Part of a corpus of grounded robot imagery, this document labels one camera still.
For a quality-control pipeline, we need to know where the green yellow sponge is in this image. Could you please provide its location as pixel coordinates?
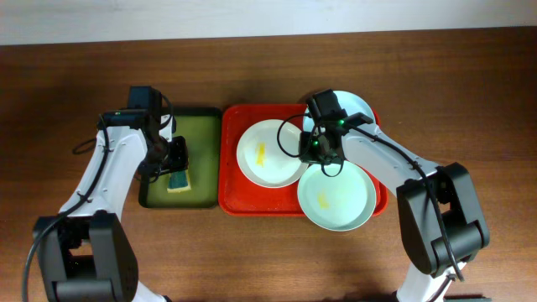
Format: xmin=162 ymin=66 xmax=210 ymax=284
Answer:
xmin=167 ymin=169 xmax=191 ymax=194

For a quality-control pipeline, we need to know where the light blue plate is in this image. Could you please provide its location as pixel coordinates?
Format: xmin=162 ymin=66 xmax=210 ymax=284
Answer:
xmin=302 ymin=91 xmax=378 ymax=132

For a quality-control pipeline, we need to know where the white plate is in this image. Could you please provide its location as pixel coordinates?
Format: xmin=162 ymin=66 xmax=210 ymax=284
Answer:
xmin=236 ymin=119 xmax=309 ymax=189

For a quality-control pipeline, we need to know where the light green plate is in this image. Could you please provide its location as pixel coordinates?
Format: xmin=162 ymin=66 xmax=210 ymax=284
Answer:
xmin=297 ymin=161 xmax=378 ymax=232

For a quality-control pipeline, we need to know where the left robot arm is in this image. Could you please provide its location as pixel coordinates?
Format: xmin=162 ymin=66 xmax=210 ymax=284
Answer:
xmin=29 ymin=109 xmax=186 ymax=301

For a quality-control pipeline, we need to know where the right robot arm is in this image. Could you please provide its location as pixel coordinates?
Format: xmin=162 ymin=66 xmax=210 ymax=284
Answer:
xmin=300 ymin=111 xmax=490 ymax=301

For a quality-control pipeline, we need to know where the black tray with green liquid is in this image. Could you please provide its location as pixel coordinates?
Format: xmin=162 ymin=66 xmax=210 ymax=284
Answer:
xmin=138 ymin=107 xmax=222 ymax=209

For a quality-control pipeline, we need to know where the red plastic tray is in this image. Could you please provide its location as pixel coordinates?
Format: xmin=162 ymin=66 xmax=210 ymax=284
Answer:
xmin=217 ymin=103 xmax=389 ymax=218

